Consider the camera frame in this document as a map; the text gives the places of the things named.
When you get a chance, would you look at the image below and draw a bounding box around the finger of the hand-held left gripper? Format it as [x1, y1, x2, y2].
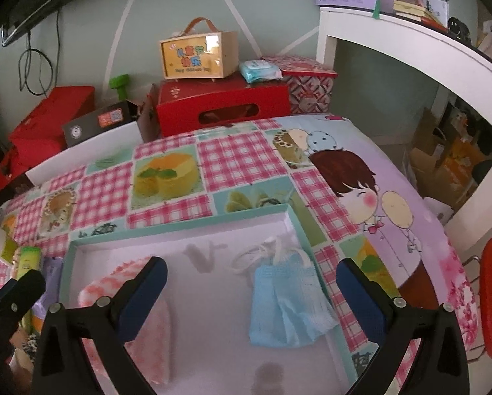
[0, 271, 47, 352]

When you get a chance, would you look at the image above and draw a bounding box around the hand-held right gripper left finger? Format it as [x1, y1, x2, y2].
[31, 256, 168, 395]

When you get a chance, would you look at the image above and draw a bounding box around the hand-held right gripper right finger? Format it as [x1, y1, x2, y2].
[336, 257, 471, 395]

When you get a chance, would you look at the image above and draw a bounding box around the teal-edged white box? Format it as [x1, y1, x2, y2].
[59, 203, 380, 395]

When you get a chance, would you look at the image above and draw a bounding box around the green tissue pack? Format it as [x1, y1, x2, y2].
[13, 246, 45, 280]

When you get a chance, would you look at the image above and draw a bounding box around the pale purple cloth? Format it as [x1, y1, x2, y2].
[42, 256, 66, 297]

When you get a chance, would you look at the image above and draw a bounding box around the pink white fluffy towel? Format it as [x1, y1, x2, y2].
[78, 257, 173, 387]

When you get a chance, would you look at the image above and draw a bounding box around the blue face mask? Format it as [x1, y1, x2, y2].
[232, 236, 339, 348]

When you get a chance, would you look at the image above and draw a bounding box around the red gift bag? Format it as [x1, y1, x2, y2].
[9, 86, 96, 155]
[0, 148, 29, 195]

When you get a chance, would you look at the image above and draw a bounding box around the white chair back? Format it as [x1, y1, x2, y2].
[26, 121, 142, 186]

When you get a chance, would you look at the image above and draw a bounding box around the printed checked tablecloth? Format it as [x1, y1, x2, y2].
[0, 113, 483, 395]

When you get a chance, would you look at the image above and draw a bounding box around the black box with gauge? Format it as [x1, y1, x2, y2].
[62, 101, 144, 149]

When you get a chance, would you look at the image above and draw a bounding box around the red box with cutout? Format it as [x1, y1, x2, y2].
[155, 78, 292, 138]

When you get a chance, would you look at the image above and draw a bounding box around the green dumbbell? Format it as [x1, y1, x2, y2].
[109, 75, 130, 101]

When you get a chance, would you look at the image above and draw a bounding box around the red patterned tin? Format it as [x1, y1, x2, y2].
[260, 55, 338, 115]

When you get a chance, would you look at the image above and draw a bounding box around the wet wipes pack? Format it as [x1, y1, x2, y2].
[238, 60, 283, 84]

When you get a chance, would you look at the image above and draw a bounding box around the stack of books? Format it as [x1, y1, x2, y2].
[392, 0, 448, 23]

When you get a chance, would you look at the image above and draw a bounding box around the yellow gift box with handle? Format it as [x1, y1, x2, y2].
[159, 17, 239, 80]

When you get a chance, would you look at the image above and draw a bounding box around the white desk frame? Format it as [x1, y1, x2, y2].
[317, 6, 492, 264]

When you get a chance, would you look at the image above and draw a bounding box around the black wall cable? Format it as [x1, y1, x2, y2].
[19, 8, 62, 97]

